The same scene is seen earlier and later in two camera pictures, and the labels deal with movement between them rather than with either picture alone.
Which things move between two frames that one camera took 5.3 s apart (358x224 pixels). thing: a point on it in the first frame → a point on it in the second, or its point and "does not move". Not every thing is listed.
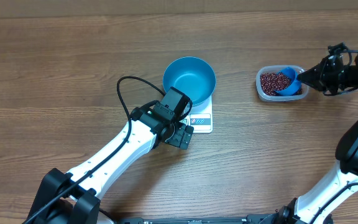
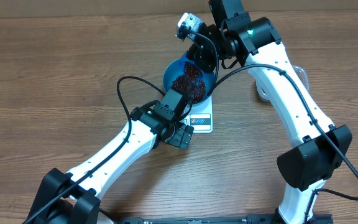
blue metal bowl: [192, 76] does not move
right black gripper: [318, 76] → [204, 60]
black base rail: [259, 219] does not move
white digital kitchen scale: [200, 117] does not move
